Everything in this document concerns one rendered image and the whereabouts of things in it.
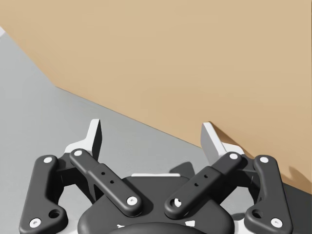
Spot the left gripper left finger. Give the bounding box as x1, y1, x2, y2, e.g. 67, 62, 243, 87
19, 118, 143, 234

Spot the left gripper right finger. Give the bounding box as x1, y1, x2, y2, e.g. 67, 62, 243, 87
164, 122, 294, 234

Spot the tall board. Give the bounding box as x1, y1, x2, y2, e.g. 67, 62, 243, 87
0, 0, 312, 195

